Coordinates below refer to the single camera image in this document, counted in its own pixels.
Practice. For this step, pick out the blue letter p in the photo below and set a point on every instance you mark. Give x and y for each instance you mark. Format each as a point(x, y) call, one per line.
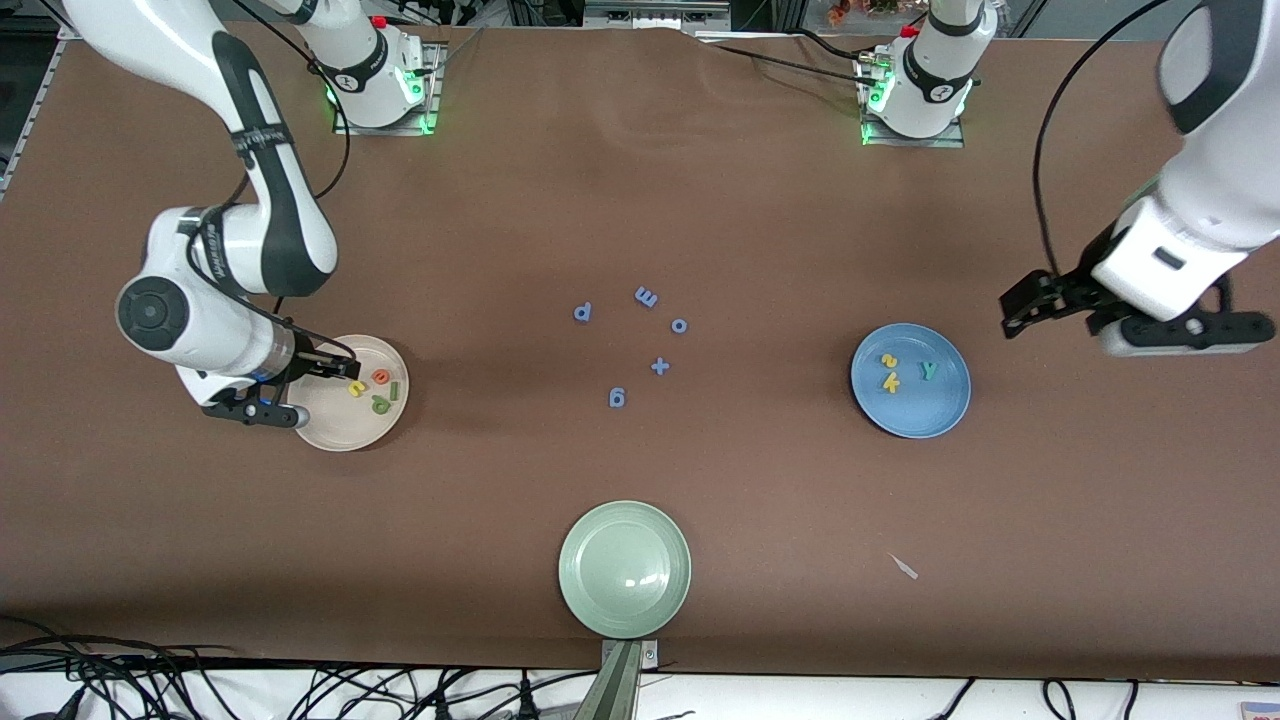
point(582, 312)

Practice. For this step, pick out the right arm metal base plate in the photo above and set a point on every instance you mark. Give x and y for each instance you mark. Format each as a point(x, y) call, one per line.
point(437, 90)

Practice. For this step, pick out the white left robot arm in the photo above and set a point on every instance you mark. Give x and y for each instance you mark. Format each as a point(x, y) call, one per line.
point(1220, 200)

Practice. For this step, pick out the green round plate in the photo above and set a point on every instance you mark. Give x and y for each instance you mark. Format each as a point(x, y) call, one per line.
point(624, 569)

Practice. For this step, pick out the beige round plate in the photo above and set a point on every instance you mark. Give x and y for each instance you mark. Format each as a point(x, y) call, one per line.
point(340, 425)

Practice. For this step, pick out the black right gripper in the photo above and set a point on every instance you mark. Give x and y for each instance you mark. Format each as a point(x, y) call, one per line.
point(312, 356)

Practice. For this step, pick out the teal letter y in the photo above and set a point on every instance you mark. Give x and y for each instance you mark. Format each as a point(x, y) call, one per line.
point(929, 370)

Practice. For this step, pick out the grey metal frame box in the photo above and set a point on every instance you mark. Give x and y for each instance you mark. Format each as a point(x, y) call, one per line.
point(655, 14)

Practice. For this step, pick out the blue letter m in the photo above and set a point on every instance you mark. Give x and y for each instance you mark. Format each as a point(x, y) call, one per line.
point(646, 297)

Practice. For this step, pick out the aluminium table frame rail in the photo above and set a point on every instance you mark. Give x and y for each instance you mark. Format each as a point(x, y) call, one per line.
point(30, 110)

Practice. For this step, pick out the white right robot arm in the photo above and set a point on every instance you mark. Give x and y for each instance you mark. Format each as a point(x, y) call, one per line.
point(190, 330)

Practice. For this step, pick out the small white paper scrap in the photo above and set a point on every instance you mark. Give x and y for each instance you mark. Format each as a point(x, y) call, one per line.
point(904, 567)

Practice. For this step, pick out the brown table cover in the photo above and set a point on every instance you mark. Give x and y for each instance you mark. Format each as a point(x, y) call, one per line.
point(640, 180)

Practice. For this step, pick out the aluminium camera post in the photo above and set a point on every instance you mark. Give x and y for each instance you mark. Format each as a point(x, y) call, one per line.
point(620, 680)

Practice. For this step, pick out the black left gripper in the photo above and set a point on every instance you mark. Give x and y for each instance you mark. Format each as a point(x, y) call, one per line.
point(1073, 289)

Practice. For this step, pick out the blue round plate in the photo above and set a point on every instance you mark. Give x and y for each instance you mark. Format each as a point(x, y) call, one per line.
point(920, 410)

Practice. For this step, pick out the orange flowers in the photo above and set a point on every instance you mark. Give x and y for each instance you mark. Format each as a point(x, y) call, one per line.
point(860, 8)

